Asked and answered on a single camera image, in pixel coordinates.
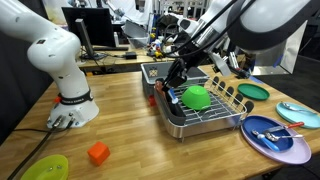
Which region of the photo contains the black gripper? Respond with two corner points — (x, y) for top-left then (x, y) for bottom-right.
(161, 54), (207, 91)

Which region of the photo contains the blue-handled metal fork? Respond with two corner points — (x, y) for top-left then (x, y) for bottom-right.
(167, 87), (180, 105)

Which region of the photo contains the green plastic bowl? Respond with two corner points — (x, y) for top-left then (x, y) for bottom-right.
(180, 85), (212, 111)

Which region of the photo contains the grey plastic bin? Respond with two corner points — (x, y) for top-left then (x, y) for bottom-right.
(140, 60), (210, 100)

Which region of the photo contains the small red block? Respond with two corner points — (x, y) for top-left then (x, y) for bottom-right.
(148, 95), (157, 108)

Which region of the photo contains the yellow rubber duck toy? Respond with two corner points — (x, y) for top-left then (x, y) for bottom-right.
(153, 47), (166, 61)

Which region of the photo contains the black power adapter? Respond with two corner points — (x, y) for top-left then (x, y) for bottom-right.
(124, 51), (138, 60)

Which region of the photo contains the black backpack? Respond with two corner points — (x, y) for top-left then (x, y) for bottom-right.
(156, 13), (181, 32)

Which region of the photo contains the clear plastic storage bin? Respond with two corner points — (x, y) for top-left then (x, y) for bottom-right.
(122, 20), (151, 50)

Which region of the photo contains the wooden background desk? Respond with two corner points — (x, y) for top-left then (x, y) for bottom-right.
(75, 44), (178, 73)

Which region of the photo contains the black keyboard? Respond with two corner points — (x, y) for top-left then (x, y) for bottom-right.
(92, 45), (130, 52)

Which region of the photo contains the dark green plate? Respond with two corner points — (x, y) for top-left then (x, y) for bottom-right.
(237, 83), (271, 102)

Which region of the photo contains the dark blue plate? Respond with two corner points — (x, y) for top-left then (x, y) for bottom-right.
(241, 115), (295, 152)

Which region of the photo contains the black computer monitor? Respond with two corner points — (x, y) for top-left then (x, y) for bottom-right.
(61, 7), (118, 62)

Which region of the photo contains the orange cube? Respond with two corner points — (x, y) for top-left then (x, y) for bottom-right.
(87, 141), (111, 167)

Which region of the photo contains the silver reflective box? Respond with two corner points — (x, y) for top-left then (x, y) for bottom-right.
(251, 19), (307, 76)

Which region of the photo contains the small silver spoon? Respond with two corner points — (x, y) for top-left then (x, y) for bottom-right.
(252, 129), (305, 143)

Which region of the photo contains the large silver spoon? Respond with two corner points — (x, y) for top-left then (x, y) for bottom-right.
(280, 101), (318, 115)

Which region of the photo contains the teal plate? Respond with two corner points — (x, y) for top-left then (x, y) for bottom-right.
(275, 101), (320, 130)

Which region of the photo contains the lilac plate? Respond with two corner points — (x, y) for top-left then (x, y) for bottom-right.
(240, 115), (312, 166)

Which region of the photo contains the lime green bowl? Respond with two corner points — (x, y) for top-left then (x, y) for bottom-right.
(20, 154), (70, 180)

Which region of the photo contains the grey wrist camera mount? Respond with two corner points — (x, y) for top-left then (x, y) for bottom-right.
(209, 50), (232, 77)

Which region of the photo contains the steel wire drying rack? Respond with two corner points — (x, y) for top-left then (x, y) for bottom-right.
(153, 75), (255, 143)

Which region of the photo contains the black aluminium camera stand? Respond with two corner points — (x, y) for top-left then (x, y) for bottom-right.
(228, 46), (256, 80)

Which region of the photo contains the blue-handled metal spoon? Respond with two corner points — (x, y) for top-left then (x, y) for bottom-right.
(256, 133), (281, 153)

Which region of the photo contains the red-handled knife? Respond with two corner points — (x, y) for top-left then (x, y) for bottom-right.
(263, 121), (305, 135)

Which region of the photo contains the thin black base cable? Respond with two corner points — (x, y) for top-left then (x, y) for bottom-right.
(12, 128), (54, 134)

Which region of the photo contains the thick black base cable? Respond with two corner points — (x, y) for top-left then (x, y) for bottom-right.
(7, 114), (76, 180)

